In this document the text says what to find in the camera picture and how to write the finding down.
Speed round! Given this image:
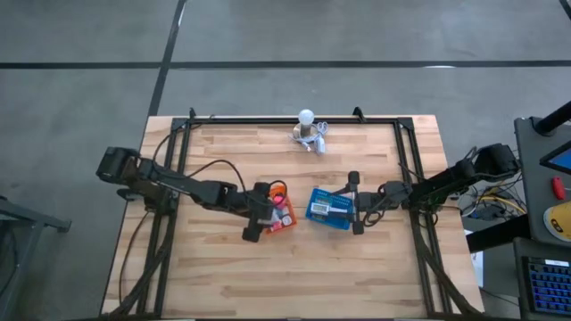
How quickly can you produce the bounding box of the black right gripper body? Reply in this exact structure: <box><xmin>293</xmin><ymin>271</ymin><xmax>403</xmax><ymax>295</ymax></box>
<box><xmin>350</xmin><ymin>191</ymin><xmax>389</xmax><ymax>220</ymax></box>

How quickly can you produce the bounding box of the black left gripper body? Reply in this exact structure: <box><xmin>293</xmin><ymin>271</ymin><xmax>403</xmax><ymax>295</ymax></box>
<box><xmin>244</xmin><ymin>193</ymin><xmax>276</xmax><ymax>226</ymax></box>

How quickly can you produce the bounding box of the blue plastic basket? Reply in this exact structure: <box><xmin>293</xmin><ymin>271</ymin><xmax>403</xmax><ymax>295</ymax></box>
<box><xmin>304</xmin><ymin>187</ymin><xmax>356</xmax><ymax>231</ymax></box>

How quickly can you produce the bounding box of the orange plastic basket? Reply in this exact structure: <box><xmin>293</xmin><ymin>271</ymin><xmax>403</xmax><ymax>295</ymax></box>
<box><xmin>262</xmin><ymin>181</ymin><xmax>298</xmax><ymax>236</ymax></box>

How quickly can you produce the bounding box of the brass lamp with white bulb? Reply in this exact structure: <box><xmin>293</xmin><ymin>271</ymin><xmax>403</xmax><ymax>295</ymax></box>
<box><xmin>293</xmin><ymin>108</ymin><xmax>320</xmax><ymax>140</ymax></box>

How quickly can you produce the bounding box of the white paper sheet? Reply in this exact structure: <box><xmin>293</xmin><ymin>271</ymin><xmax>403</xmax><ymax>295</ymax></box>
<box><xmin>463</xmin><ymin>229</ymin><xmax>485</xmax><ymax>289</ymax></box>

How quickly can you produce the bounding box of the black cart bar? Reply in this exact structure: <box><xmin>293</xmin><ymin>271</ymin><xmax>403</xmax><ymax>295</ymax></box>
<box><xmin>466</xmin><ymin>213</ymin><xmax>532</xmax><ymax>254</ymax></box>

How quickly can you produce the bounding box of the gray equipment cart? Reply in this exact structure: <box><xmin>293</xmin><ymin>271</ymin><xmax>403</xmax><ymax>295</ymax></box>
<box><xmin>512</xmin><ymin>113</ymin><xmax>571</xmax><ymax>249</ymax></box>

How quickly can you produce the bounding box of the yellow round device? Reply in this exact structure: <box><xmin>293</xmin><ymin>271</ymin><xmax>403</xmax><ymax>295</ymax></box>
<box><xmin>542</xmin><ymin>200</ymin><xmax>571</xmax><ymax>244</ymax></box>

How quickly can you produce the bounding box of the red handheld device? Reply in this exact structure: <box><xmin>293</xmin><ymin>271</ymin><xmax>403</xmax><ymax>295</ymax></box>
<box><xmin>551</xmin><ymin>177</ymin><xmax>567</xmax><ymax>202</ymax></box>

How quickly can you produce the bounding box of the tablet with blue screen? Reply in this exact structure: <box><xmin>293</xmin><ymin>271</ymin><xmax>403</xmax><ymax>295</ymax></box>
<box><xmin>539</xmin><ymin>141</ymin><xmax>571</xmax><ymax>176</ymax></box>

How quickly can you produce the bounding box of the backlit keyboard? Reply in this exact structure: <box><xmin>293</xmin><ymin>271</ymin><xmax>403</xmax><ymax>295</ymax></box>
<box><xmin>525</xmin><ymin>256</ymin><xmax>571</xmax><ymax>316</ymax></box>

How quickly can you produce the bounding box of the black pole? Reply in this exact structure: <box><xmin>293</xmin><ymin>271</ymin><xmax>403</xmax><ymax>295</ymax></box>
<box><xmin>534</xmin><ymin>100</ymin><xmax>571</xmax><ymax>137</ymax></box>

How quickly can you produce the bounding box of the gray metal stand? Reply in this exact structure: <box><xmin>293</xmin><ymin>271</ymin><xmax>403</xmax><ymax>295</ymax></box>
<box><xmin>0</xmin><ymin>194</ymin><xmax>72</xmax><ymax>321</ymax></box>

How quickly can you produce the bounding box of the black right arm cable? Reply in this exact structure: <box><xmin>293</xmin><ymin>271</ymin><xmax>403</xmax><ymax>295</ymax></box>
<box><xmin>360</xmin><ymin>177</ymin><xmax>429</xmax><ymax>228</ymax></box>

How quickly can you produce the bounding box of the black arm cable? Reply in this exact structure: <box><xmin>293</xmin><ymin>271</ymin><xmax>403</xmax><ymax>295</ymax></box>
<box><xmin>360</xmin><ymin>177</ymin><xmax>429</xmax><ymax>228</ymax></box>
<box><xmin>151</xmin><ymin>158</ymin><xmax>289</xmax><ymax>210</ymax></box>

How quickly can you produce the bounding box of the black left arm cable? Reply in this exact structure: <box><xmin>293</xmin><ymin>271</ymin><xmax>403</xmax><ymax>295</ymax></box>
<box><xmin>151</xmin><ymin>158</ymin><xmax>289</xmax><ymax>210</ymax></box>

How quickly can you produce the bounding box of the thin black cable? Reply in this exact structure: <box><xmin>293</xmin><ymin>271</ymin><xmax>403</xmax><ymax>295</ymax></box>
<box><xmin>151</xmin><ymin>127</ymin><xmax>182</xmax><ymax>155</ymax></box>

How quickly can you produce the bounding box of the yellow and black cable bundle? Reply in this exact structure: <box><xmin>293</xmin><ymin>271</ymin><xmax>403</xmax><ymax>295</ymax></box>
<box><xmin>454</xmin><ymin>149</ymin><xmax>530</xmax><ymax>222</ymax></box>

